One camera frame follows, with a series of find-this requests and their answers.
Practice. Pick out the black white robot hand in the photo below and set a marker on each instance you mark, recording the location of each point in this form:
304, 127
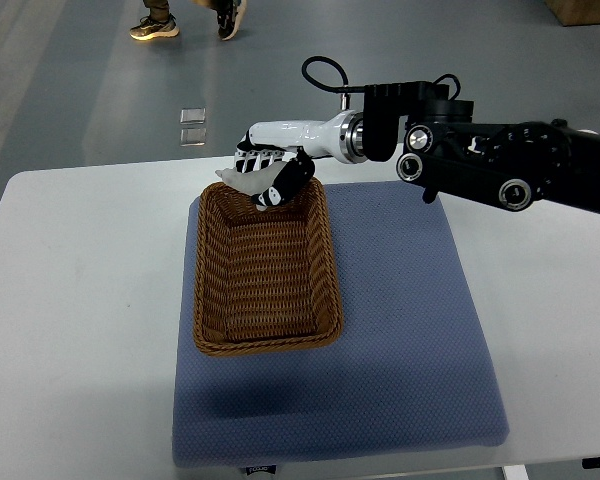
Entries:
298, 143

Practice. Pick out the white bear figurine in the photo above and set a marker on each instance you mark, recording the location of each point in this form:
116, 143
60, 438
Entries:
251, 183

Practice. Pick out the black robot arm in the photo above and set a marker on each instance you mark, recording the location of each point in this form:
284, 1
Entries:
507, 166

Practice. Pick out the brown wicker basket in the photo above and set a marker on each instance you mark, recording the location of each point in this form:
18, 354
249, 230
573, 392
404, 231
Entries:
265, 281

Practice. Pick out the lower clear floor plate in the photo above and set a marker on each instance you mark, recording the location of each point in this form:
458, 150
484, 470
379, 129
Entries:
192, 137

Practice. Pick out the clear floor plate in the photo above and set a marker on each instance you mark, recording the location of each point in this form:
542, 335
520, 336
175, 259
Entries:
193, 115
192, 137

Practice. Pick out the upper clear floor plate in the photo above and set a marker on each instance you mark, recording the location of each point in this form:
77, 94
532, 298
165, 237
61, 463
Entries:
193, 115

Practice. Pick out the dark sneaker right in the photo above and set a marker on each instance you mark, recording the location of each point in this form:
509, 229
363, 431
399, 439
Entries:
229, 15

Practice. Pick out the olive sneaker left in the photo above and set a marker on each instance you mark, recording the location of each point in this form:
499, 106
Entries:
150, 29

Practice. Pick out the blue fabric cushion mat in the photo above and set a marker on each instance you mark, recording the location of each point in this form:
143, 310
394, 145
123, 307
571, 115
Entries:
411, 370

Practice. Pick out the brown wooden box corner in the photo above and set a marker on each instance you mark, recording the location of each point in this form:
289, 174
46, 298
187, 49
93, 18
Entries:
575, 12

